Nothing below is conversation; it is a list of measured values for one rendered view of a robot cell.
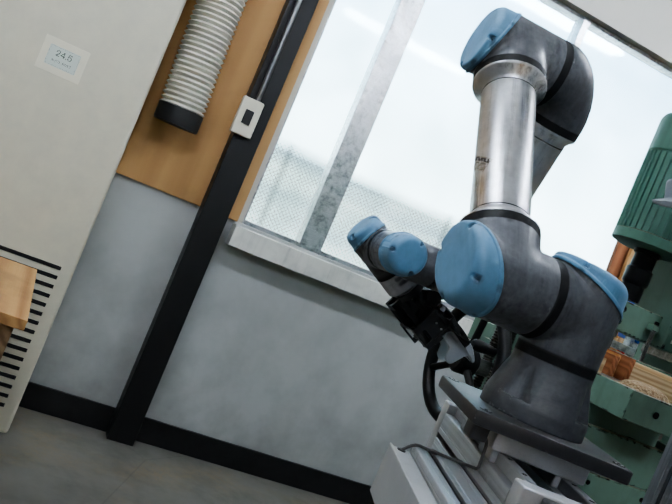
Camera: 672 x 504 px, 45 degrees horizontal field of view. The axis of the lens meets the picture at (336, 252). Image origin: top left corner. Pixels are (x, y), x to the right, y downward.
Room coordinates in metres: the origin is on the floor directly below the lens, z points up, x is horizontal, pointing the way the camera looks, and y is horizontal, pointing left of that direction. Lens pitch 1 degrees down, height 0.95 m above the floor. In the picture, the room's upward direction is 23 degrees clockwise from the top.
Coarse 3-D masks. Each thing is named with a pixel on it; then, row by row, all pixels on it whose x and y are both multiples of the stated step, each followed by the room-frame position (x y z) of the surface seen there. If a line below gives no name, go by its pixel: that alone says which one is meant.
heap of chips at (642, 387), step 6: (624, 384) 1.61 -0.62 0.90; (630, 384) 1.60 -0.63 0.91; (636, 384) 1.60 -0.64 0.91; (642, 384) 1.60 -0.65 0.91; (642, 390) 1.58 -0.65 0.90; (648, 390) 1.59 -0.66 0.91; (654, 390) 1.60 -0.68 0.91; (654, 396) 1.59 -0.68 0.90; (660, 396) 1.60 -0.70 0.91; (666, 402) 1.60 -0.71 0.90
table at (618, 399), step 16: (592, 384) 1.65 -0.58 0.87; (608, 384) 1.61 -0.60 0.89; (592, 400) 1.63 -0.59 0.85; (608, 400) 1.59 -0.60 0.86; (624, 400) 1.56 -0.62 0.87; (640, 400) 1.56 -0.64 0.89; (656, 400) 1.57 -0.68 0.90; (624, 416) 1.55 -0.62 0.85; (640, 416) 1.56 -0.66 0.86; (656, 416) 1.57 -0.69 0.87
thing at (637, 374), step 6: (636, 372) 1.77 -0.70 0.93; (642, 372) 1.75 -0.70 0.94; (648, 372) 1.76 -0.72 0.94; (630, 378) 1.77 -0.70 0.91; (636, 378) 1.76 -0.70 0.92; (642, 378) 1.74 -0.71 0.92; (648, 378) 1.73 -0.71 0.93; (654, 378) 1.72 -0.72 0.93; (660, 378) 1.70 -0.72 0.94; (648, 384) 1.72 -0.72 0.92; (654, 384) 1.71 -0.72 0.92; (660, 384) 1.70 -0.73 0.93; (666, 384) 1.68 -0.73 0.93; (660, 390) 1.69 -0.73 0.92; (666, 390) 1.68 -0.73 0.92; (666, 396) 1.67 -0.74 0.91
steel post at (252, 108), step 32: (288, 0) 2.81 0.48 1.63; (288, 32) 2.79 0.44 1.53; (288, 64) 2.83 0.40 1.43; (256, 96) 2.81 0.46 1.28; (256, 128) 2.82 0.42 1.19; (224, 160) 2.80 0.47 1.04; (224, 192) 2.81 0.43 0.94; (192, 224) 2.86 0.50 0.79; (224, 224) 2.83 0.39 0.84; (192, 256) 2.81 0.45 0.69; (192, 288) 2.82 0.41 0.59; (160, 320) 2.80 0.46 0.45; (160, 352) 2.82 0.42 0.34; (128, 384) 2.81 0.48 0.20; (128, 416) 2.81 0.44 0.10
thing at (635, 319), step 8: (632, 304) 1.85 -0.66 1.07; (624, 312) 1.84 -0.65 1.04; (632, 312) 1.85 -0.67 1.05; (640, 312) 1.86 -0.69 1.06; (648, 312) 1.87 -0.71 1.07; (624, 320) 1.85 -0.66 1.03; (632, 320) 1.86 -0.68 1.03; (640, 320) 1.86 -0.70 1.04; (648, 320) 1.87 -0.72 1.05; (656, 320) 1.88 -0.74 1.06; (616, 328) 1.84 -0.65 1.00; (624, 328) 1.85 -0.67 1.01; (632, 328) 1.86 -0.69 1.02; (640, 328) 1.87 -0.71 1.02; (632, 336) 1.86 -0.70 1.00; (640, 336) 1.87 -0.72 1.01; (648, 336) 1.88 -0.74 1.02
